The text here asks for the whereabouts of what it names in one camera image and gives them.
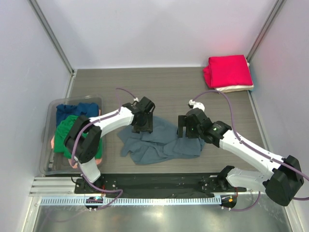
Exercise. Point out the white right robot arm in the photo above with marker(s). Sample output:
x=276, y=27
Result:
x=278, y=177

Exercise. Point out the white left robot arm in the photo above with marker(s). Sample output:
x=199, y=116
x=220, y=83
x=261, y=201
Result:
x=106, y=123

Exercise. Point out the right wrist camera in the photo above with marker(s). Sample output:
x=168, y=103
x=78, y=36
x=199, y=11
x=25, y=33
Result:
x=196, y=105

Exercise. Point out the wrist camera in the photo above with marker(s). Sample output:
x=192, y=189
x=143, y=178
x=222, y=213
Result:
x=145, y=105
x=196, y=105

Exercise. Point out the grey blue t shirt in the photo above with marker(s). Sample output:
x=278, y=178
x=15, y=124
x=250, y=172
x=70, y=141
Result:
x=161, y=145

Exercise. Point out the folded red t shirt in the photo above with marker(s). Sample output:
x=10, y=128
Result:
x=207, y=71

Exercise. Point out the left aluminium corner post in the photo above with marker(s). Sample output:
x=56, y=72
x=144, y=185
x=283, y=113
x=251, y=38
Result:
x=47, y=28

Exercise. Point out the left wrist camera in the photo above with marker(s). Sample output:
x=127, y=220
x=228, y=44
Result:
x=145, y=105

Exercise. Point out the folded cream t shirt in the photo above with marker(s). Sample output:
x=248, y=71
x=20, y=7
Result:
x=235, y=88

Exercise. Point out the clear plastic storage bin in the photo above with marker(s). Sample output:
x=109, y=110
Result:
x=55, y=157

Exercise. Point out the aluminium corner post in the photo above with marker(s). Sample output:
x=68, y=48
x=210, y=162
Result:
x=266, y=27
x=47, y=28

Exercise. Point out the right aluminium corner post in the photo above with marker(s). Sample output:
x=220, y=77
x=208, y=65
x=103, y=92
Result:
x=266, y=27

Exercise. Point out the navy blue t shirt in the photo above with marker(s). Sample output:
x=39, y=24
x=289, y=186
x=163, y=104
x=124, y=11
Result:
x=64, y=110

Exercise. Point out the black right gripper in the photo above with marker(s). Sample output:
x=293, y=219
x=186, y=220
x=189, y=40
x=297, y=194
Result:
x=183, y=121

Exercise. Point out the white slotted cable duct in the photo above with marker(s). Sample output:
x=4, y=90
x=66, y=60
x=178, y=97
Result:
x=88, y=201

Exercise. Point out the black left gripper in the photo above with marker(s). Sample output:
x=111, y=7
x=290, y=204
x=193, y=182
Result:
x=147, y=127

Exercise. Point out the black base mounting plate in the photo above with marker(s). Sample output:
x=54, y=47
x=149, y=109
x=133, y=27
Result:
x=157, y=182

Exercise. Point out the green t shirt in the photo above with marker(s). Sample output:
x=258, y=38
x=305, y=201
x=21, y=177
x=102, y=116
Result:
x=87, y=147

